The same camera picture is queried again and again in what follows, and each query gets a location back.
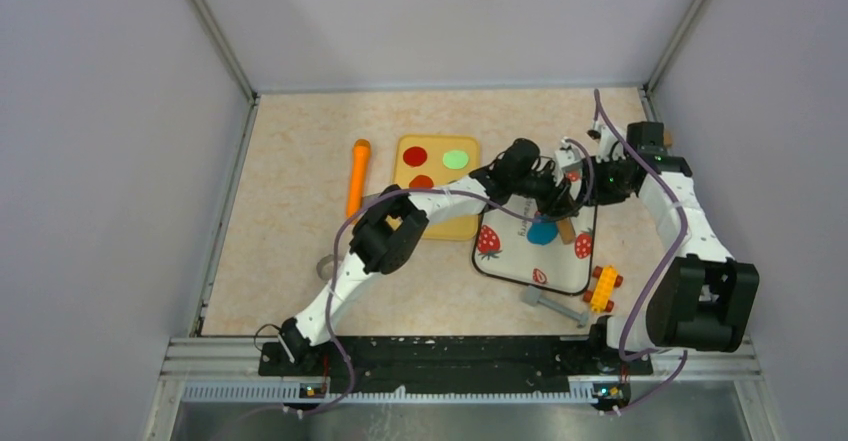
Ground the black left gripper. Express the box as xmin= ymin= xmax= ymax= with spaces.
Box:
xmin=508 ymin=162 xmax=575 ymax=216

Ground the blue play dough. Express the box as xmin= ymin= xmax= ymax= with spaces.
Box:
xmin=526 ymin=222 xmax=559 ymax=246

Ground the wooden roller tool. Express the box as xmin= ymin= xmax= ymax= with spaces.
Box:
xmin=555 ymin=218 xmax=577 ymax=245

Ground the white strawberry enamel tray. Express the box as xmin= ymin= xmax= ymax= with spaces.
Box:
xmin=471 ymin=166 xmax=597 ymax=296

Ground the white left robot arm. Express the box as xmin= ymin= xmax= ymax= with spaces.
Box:
xmin=277 ymin=138 xmax=594 ymax=375

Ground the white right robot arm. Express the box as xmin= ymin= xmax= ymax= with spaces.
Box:
xmin=586 ymin=118 xmax=760 ymax=373

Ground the green dough disc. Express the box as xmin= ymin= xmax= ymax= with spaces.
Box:
xmin=442 ymin=150 xmax=470 ymax=170

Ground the dark red dough disc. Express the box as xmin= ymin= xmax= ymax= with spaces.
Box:
xmin=408 ymin=175 xmax=434 ymax=189

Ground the silver tape roll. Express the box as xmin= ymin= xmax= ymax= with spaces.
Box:
xmin=315 ymin=254 xmax=338 ymax=281

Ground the yellow plastic tray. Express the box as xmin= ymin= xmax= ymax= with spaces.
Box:
xmin=391 ymin=134 xmax=481 ymax=241

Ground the yellow toy brick car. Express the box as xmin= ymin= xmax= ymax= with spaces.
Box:
xmin=583 ymin=266 xmax=623 ymax=314

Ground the grey toy bolt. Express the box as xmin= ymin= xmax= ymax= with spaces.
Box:
xmin=521 ymin=286 xmax=590 ymax=328

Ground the orange toy rolling pin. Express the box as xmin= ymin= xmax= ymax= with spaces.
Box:
xmin=345 ymin=139 xmax=371 ymax=218

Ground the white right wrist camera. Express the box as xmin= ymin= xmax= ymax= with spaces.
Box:
xmin=587 ymin=119 xmax=626 ymax=163

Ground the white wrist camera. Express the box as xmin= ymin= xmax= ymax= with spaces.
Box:
xmin=587 ymin=119 xmax=626 ymax=163
xmin=554 ymin=137 xmax=588 ymax=177

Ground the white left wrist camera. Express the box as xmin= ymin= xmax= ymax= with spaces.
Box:
xmin=554 ymin=137 xmax=588 ymax=177

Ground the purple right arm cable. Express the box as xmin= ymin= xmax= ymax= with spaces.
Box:
xmin=591 ymin=88 xmax=690 ymax=416

